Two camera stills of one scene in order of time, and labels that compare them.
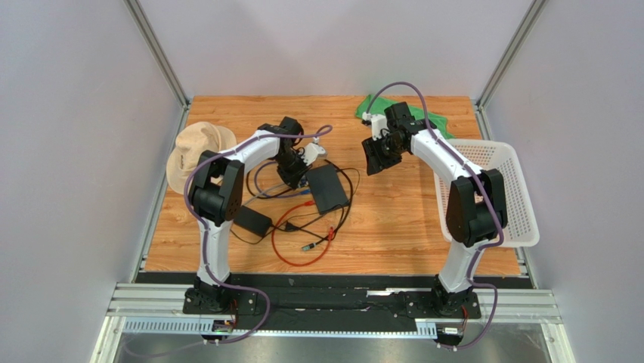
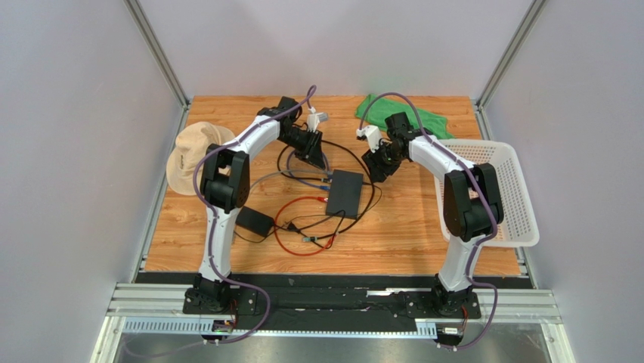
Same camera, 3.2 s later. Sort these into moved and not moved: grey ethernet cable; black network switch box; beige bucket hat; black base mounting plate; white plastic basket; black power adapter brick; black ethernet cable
Moved: black ethernet cable; grey ethernet cable; black network switch box
Not moved: black base mounting plate; black power adapter brick; beige bucket hat; white plastic basket
